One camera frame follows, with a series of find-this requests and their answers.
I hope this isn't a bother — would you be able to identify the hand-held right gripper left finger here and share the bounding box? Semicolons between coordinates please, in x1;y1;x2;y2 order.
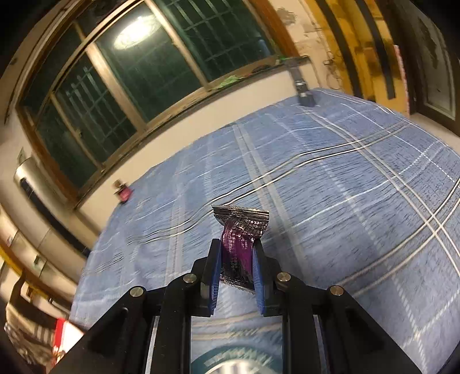
47;238;223;374

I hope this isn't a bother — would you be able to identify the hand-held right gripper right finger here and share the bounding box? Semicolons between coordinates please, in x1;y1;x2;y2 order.
252;240;423;374

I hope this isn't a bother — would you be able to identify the purple snack packet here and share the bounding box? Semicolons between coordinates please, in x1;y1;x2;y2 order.
210;203;271;293

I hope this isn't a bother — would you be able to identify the red gift box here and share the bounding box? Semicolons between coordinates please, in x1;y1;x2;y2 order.
52;316;85;360

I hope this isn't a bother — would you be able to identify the small red device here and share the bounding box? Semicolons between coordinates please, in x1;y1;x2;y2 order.
112;180;133;205

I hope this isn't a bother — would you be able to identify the green rag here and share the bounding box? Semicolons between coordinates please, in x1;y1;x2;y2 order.
216;74;241;89

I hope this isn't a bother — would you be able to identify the yellow black striped curtain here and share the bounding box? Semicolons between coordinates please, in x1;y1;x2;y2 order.
305;0;410;116

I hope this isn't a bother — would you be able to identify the wooden frame window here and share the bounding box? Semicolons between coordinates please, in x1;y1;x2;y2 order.
3;0;310;209

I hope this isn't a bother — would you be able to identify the hanging wall cable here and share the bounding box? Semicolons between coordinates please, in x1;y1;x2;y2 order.
321;50;342;90

